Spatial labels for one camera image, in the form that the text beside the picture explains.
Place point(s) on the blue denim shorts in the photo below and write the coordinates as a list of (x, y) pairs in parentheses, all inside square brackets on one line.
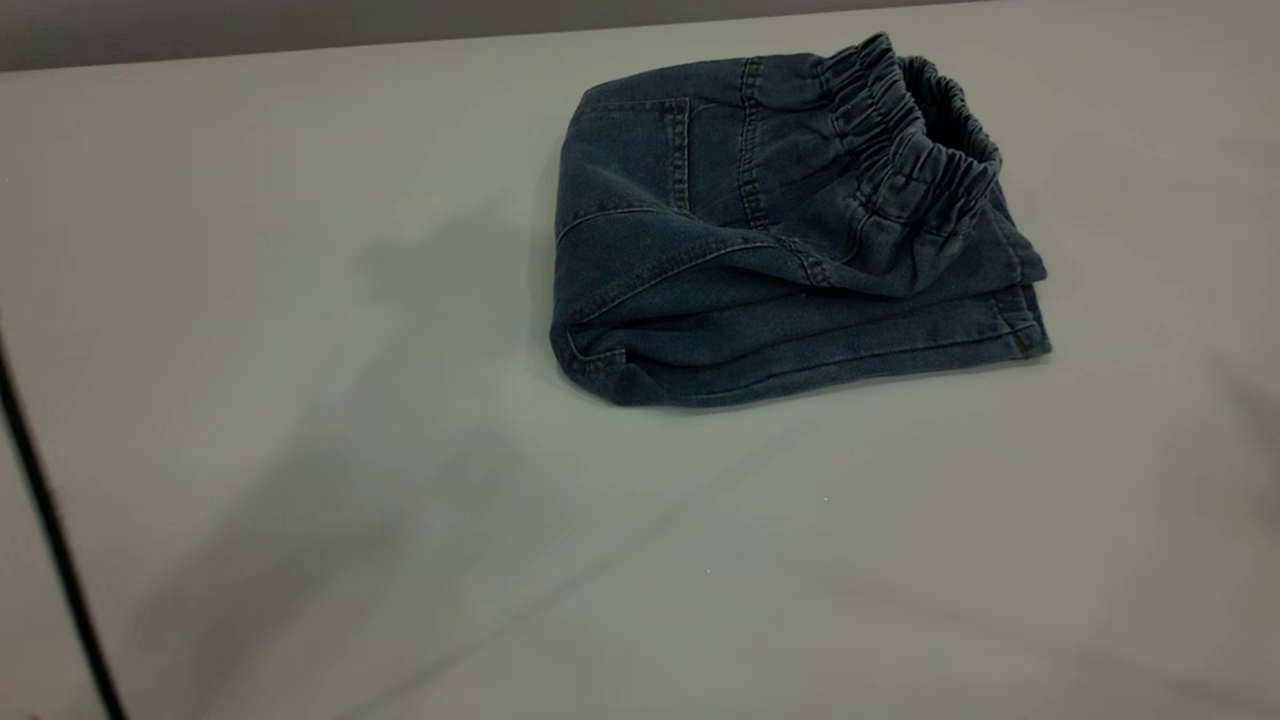
[(780, 300)]

